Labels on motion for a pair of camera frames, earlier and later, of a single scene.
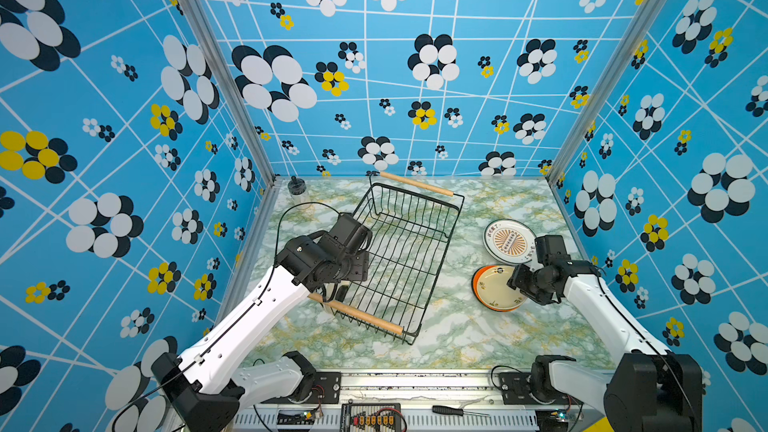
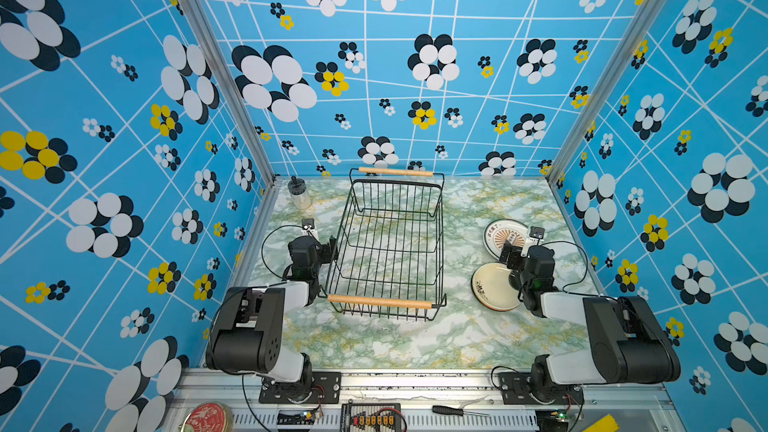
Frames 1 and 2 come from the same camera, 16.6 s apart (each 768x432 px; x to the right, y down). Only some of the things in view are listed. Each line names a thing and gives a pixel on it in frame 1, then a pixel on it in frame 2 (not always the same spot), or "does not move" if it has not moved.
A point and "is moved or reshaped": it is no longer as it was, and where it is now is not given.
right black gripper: [517, 279] to [516, 256]
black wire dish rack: [412, 226] is moved or reshaped
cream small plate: [331, 287] to [491, 287]
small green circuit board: [295, 417] does not move
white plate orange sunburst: [510, 241] does not move
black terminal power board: [371, 417] does not move
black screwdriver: [453, 411] does not move
